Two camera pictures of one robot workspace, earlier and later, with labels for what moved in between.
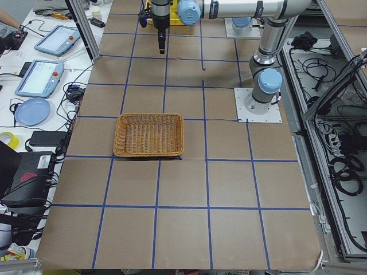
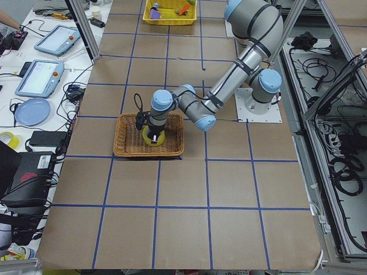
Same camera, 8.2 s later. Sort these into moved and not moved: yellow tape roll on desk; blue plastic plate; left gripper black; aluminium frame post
Moved: left gripper black
Not moved: aluminium frame post; blue plastic plate; yellow tape roll on desk
